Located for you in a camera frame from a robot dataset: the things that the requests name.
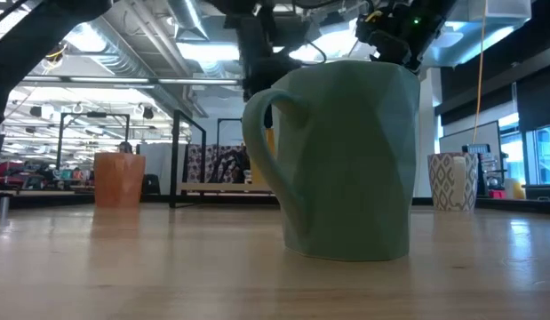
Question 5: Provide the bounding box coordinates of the black office chair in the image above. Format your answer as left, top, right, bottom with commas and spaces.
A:
143, 173, 162, 196

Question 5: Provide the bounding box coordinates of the floral patterned cloth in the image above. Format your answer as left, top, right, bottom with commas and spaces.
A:
187, 144, 251, 184

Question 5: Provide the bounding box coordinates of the black bin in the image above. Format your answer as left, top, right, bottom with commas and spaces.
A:
524, 184, 550, 202

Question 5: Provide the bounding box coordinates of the long ceiling light fixture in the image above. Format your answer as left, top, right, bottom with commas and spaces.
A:
20, 76, 243, 87

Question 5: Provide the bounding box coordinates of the small black metal frame stand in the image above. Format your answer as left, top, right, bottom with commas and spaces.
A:
215, 116, 245, 157

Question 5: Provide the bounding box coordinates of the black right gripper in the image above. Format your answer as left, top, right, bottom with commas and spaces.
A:
354, 0, 418, 68

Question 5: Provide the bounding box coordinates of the black perforated crate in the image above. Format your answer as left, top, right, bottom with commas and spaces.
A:
476, 155, 489, 196

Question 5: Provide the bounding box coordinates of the green faceted ceramic mug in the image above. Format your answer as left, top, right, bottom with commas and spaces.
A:
242, 60, 421, 262

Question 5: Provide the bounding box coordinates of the grey diamond patterned mug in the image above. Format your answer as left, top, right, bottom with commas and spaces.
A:
427, 152, 479, 212

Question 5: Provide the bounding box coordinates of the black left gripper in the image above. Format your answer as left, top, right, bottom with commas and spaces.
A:
224, 0, 312, 131

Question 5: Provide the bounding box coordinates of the black metal wood shelf rack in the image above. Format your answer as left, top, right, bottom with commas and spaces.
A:
169, 109, 280, 210

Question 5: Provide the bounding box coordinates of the white partition panel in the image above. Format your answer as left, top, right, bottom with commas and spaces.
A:
139, 142, 189, 196

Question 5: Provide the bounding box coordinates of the yellow hanging cable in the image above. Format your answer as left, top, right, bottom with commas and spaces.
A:
472, 0, 489, 144

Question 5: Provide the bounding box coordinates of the black yellow cable reel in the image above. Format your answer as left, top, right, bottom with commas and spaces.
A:
44, 43, 68, 64

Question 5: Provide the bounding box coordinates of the orange faceted ceramic mug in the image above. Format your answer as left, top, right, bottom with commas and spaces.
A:
94, 152, 147, 209

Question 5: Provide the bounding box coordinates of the large black metal frame stand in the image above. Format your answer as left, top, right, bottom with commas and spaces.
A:
56, 111, 132, 172

